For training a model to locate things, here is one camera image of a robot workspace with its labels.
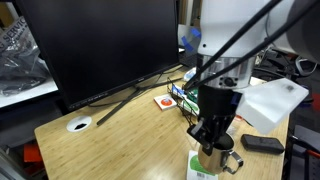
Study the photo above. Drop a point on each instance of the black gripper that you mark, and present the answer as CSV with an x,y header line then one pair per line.
x,y
215,103

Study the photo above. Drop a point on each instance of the silver metal jug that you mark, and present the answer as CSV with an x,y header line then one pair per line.
x,y
211,161

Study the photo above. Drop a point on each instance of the white card with green circle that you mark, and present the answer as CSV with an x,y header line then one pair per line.
x,y
194,166

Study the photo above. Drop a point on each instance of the black oblong case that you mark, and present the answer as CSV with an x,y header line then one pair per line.
x,y
262,143

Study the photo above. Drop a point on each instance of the white blue card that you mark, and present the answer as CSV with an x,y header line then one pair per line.
x,y
178,90

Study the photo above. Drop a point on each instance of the white card with orange circle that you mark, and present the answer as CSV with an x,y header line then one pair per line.
x,y
165,102

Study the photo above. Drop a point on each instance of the blue wipes packet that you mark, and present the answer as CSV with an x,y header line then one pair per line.
x,y
190,74

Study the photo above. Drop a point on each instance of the black keyboard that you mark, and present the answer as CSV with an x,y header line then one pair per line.
x,y
188,60

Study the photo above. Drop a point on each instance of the black chair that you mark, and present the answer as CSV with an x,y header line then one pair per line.
x,y
305,150

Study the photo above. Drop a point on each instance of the black monitor stand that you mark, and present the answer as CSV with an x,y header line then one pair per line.
x,y
116,108

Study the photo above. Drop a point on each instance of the black computer monitor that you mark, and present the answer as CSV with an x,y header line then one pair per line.
x,y
93,46

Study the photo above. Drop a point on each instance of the orange box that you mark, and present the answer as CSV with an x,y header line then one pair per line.
x,y
32,152

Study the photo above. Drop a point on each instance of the white shelf board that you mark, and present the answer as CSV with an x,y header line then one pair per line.
x,y
26,95

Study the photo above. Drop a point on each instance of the black plastic bag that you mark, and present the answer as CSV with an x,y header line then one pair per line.
x,y
20,70

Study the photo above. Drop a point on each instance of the white printed bag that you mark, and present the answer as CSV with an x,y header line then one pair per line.
x,y
13,36

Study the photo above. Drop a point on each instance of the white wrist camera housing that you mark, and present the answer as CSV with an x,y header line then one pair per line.
x,y
270,103

